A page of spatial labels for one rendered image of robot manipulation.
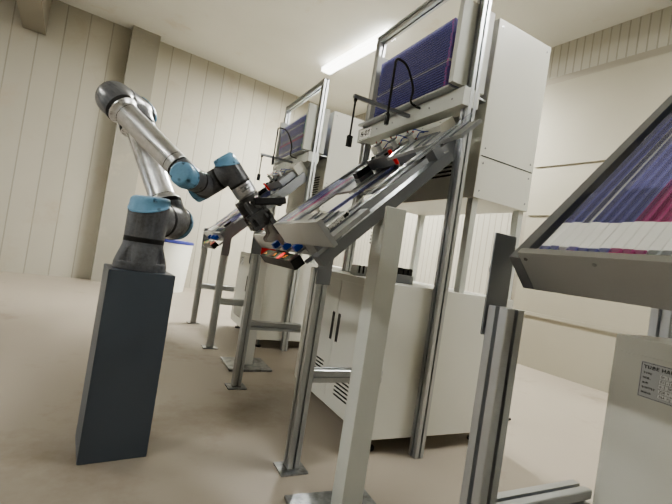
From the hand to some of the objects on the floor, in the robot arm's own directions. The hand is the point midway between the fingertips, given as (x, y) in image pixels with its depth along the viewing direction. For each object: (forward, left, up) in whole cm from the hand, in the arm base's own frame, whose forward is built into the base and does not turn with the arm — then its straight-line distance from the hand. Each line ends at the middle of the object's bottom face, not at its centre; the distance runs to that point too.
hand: (282, 240), depth 147 cm
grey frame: (+33, +10, -71) cm, 79 cm away
